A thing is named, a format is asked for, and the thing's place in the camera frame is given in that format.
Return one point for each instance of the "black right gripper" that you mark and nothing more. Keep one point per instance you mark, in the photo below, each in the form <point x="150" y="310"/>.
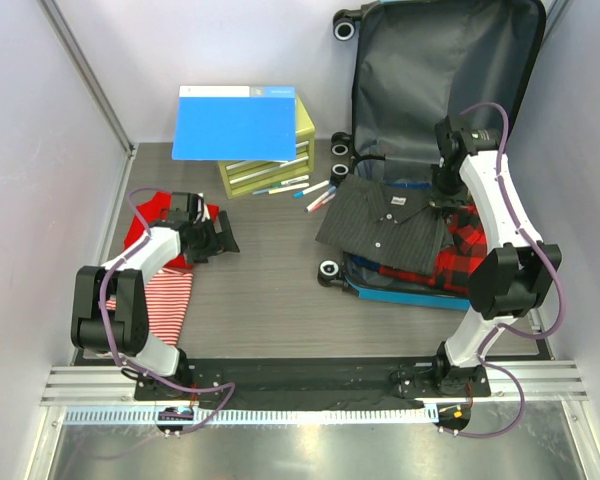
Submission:
<point x="444" y="202"/>

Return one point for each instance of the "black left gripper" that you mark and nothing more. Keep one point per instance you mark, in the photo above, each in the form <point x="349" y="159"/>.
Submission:
<point x="223" y="239"/>

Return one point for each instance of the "dark pinstriped shirt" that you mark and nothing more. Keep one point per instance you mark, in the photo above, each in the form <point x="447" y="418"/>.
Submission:
<point x="337" y="224"/>

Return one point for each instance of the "red black checked shirt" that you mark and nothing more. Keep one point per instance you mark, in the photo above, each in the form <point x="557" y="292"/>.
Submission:
<point x="454" y="264"/>

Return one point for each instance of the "blue plaid shirt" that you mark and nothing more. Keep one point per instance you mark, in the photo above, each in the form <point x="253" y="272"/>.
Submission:
<point x="365" y="262"/>

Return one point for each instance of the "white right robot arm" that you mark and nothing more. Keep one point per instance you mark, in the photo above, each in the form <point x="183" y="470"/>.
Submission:
<point x="519" y="268"/>

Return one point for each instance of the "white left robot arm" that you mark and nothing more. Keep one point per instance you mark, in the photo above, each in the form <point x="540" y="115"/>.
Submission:
<point x="110" y="313"/>

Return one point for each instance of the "yellow-green drawer organizer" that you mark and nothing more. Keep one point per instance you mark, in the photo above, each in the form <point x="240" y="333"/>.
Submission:
<point x="244" y="177"/>

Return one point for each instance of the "red white striped garment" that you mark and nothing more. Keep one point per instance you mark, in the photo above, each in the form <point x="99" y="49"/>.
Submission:
<point x="168" y="295"/>

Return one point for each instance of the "marker pen blue cap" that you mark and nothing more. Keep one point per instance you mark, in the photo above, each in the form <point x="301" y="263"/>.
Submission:
<point x="312" y="188"/>

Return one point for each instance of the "blue open suitcase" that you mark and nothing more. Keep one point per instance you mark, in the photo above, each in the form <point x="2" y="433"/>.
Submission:
<point x="418" y="62"/>

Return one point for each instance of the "marker pen red cap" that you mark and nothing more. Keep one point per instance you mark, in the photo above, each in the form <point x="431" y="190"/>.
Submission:
<point x="313" y="205"/>

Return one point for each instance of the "blue white flat box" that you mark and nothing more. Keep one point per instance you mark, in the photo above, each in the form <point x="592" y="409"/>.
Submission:
<point x="235" y="123"/>

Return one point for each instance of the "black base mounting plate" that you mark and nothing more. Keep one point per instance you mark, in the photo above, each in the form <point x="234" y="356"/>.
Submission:
<point x="318" y="383"/>

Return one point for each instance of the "slotted cable duct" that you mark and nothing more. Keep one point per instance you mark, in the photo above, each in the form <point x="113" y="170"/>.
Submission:
<point x="181" y="416"/>

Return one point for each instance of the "aluminium corner post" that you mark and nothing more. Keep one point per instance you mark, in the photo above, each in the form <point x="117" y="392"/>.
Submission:
<point x="70" y="43"/>

